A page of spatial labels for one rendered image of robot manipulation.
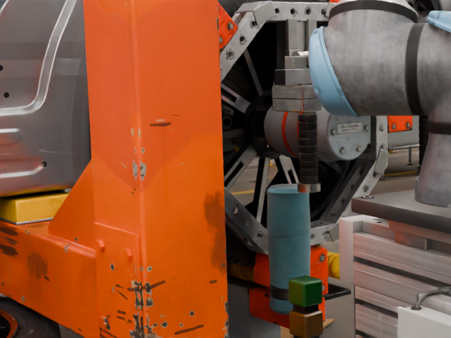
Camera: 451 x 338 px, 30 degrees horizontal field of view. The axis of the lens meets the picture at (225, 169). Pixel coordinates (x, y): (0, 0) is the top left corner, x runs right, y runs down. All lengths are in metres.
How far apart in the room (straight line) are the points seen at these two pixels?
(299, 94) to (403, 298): 0.57
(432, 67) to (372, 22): 0.10
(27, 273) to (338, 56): 0.89
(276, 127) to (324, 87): 0.75
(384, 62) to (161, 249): 0.48
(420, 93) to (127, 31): 0.47
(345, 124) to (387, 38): 0.70
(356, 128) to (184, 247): 0.57
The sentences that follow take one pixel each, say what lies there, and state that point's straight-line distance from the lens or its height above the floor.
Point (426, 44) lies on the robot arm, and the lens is 1.04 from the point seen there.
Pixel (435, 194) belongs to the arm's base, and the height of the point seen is 0.83.
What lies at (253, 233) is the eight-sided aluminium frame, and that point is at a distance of 1.80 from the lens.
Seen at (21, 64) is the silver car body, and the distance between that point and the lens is 1.78.
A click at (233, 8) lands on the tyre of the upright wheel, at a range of 1.85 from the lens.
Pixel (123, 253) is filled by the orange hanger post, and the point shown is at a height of 0.71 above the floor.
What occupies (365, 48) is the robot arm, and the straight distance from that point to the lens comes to 1.06.
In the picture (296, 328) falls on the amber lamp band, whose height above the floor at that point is 0.58.
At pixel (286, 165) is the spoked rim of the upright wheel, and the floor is 0.75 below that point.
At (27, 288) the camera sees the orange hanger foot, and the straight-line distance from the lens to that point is 1.73.
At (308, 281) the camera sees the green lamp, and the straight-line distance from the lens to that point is 1.31.
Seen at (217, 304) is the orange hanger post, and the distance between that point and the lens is 1.40.
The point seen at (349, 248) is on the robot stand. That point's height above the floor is 0.73.
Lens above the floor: 1.00
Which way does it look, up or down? 7 degrees down
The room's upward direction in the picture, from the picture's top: 2 degrees counter-clockwise
